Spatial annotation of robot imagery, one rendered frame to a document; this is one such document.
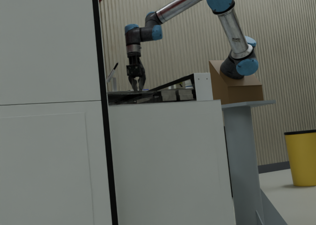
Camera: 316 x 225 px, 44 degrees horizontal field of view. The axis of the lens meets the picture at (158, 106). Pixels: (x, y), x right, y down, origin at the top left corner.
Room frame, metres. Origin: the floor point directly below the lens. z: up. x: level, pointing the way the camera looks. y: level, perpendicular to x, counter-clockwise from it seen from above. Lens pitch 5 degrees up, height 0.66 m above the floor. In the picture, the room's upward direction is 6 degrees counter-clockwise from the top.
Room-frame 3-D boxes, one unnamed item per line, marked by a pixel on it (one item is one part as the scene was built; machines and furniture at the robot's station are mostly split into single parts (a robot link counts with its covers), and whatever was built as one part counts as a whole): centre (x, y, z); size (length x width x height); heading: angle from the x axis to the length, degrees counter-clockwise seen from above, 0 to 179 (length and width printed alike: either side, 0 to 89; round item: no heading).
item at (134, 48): (2.02, 0.09, 1.13); 0.08 x 0.08 x 0.05
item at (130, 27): (2.02, 0.09, 1.21); 0.09 x 0.08 x 0.11; 82
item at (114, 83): (2.30, 0.26, 1.03); 0.06 x 0.04 x 0.13; 116
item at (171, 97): (2.16, 0.02, 0.87); 0.36 x 0.08 x 0.03; 26
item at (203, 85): (2.13, -0.11, 0.89); 0.55 x 0.09 x 0.14; 26
